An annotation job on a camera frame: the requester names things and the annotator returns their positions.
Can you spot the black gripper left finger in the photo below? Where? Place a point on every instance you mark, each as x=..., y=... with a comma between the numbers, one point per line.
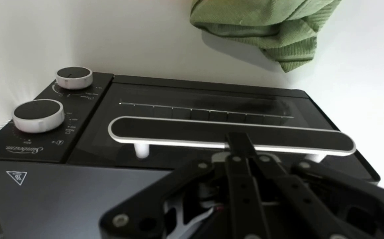
x=187, y=200

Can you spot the green cloth towel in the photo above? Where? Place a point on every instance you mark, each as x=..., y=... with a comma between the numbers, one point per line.
x=272, y=27

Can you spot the silver black oven knob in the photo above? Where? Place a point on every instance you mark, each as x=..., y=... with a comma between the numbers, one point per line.
x=38, y=115
x=74, y=77

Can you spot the glass toaster oven door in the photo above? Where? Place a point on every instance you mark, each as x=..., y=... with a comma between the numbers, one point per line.
x=179, y=133

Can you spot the black silver toaster oven body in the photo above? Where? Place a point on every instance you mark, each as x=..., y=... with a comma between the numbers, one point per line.
x=68, y=200

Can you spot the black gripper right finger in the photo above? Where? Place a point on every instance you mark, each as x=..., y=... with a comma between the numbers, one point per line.
x=324, y=204

